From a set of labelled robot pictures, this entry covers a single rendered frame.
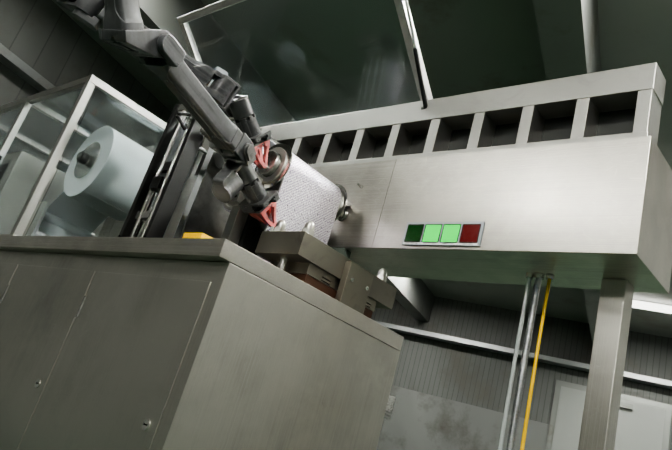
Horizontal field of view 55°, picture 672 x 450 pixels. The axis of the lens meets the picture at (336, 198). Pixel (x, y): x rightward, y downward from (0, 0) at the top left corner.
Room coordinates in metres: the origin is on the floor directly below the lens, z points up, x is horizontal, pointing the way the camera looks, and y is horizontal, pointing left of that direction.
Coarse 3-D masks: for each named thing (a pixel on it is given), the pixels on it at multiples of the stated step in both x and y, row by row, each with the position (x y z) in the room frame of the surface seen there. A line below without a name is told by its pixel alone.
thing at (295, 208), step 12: (288, 192) 1.68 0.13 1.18; (300, 192) 1.71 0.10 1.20; (276, 204) 1.66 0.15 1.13; (288, 204) 1.69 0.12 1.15; (300, 204) 1.72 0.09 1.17; (312, 204) 1.75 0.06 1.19; (276, 216) 1.67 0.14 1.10; (288, 216) 1.70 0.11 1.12; (300, 216) 1.73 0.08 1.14; (312, 216) 1.76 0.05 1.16; (324, 216) 1.79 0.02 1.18; (288, 228) 1.71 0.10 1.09; (300, 228) 1.74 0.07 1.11; (324, 228) 1.80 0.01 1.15; (324, 240) 1.81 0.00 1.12
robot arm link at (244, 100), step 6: (240, 96) 1.54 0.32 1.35; (246, 96) 1.55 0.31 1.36; (234, 102) 1.54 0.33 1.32; (240, 102) 1.54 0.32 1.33; (246, 102) 1.54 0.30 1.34; (228, 108) 1.59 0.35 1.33; (234, 108) 1.55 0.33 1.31; (240, 108) 1.55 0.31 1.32; (246, 108) 1.55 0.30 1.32; (252, 108) 1.57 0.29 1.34; (234, 114) 1.56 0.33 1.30; (240, 114) 1.56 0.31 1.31; (246, 114) 1.56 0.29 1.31; (246, 120) 1.58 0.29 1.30
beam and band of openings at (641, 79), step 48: (480, 96) 1.64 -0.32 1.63; (528, 96) 1.53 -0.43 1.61; (576, 96) 1.43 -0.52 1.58; (624, 96) 1.36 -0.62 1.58; (288, 144) 2.27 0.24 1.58; (336, 144) 2.09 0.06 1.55; (384, 144) 1.97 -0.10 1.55; (432, 144) 1.74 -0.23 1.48; (480, 144) 1.63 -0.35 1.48; (528, 144) 1.51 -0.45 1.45
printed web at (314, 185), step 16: (208, 176) 1.95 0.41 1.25; (288, 176) 1.67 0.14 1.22; (304, 176) 1.71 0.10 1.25; (320, 176) 1.77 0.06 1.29; (208, 192) 1.96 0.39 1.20; (304, 192) 1.72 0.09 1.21; (320, 192) 1.76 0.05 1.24; (336, 192) 1.81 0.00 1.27; (192, 208) 1.94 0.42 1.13; (208, 208) 1.98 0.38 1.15; (224, 208) 1.82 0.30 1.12; (336, 208) 1.82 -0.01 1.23; (192, 224) 1.95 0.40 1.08; (208, 224) 1.99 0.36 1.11; (224, 224) 2.03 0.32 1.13
